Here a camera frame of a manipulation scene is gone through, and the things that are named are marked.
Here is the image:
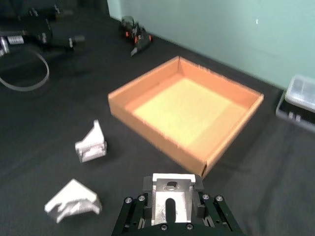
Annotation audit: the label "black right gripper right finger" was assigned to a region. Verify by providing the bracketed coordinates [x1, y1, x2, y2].
[193, 177, 244, 234]

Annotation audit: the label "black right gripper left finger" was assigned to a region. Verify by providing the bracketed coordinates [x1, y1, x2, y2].
[112, 176, 155, 236]

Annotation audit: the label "silver metal angle bracket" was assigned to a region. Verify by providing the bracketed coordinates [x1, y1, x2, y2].
[150, 173, 197, 226]

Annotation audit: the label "shallow brown cardboard tray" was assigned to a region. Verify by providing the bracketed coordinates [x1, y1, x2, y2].
[107, 55, 265, 178]

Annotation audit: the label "black table cloth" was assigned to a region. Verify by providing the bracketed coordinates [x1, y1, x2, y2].
[0, 0, 315, 236]

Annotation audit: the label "clear plastic case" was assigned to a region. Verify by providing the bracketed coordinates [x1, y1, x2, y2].
[275, 74, 315, 134]

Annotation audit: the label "silver tape roll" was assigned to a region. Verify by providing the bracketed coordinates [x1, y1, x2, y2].
[0, 46, 50, 92]

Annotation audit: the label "white plastic angle bracket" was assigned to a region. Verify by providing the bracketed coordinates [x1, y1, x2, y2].
[44, 178, 103, 225]
[74, 119, 108, 163]

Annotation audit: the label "black corded tool orange parts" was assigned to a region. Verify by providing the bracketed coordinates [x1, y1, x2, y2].
[118, 15, 155, 58]

